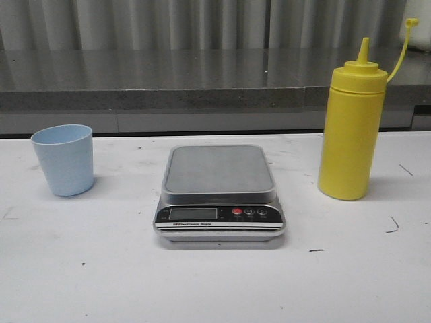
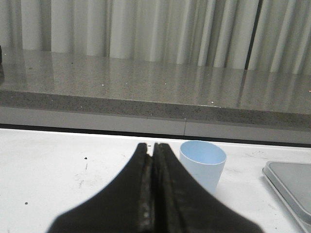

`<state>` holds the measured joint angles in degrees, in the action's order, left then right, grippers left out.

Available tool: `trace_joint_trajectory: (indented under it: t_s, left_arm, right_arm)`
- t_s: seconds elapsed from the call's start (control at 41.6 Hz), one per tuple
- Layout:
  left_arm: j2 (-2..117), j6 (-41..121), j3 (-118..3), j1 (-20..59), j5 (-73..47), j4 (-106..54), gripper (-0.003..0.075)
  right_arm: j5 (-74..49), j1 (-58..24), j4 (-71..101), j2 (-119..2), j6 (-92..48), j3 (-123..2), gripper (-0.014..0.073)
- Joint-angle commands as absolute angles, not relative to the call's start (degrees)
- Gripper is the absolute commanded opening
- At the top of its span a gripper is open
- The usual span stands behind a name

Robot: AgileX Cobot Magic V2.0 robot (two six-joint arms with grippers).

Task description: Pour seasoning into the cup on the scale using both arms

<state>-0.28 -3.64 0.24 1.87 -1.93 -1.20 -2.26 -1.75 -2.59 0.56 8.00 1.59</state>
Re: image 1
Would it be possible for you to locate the grey stone counter ledge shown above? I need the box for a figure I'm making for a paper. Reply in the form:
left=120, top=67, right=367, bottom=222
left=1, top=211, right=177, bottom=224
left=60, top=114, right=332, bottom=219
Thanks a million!
left=0, top=48, right=431, bottom=112

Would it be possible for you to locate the silver digital kitchen scale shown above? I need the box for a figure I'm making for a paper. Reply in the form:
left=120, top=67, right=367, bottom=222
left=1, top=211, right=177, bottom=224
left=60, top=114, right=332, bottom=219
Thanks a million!
left=153, top=145, right=286, bottom=242

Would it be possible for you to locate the light blue plastic cup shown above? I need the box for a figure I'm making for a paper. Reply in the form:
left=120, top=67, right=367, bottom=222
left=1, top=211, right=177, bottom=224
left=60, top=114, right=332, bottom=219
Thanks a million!
left=31, top=124, right=94, bottom=196

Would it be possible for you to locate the yellow squeeze bottle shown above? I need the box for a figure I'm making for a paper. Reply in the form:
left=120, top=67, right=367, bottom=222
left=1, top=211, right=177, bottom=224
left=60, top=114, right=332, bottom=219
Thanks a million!
left=318, top=17, right=420, bottom=201

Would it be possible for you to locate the white container on counter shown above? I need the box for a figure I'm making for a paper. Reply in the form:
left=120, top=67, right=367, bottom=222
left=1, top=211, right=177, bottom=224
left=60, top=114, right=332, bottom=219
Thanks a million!
left=399, top=0, right=431, bottom=52

